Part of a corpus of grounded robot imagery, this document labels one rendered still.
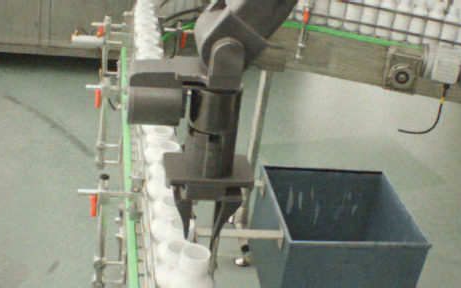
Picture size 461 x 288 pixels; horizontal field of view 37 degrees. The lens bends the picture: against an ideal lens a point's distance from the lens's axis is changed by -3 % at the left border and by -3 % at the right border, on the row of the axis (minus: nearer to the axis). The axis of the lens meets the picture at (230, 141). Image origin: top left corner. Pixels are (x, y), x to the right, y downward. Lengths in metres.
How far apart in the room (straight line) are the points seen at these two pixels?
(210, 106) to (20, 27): 3.64
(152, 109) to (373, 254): 0.82
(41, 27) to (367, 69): 2.30
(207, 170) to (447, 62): 1.76
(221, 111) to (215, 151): 0.05
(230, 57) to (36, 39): 3.69
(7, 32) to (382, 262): 3.27
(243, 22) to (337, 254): 0.81
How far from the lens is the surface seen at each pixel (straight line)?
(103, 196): 1.21
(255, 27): 0.73
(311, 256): 1.43
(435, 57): 2.51
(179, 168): 0.81
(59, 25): 4.33
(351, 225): 1.81
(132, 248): 1.23
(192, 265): 0.89
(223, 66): 0.72
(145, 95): 0.75
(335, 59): 2.63
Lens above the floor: 1.72
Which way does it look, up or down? 27 degrees down
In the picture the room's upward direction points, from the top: 9 degrees clockwise
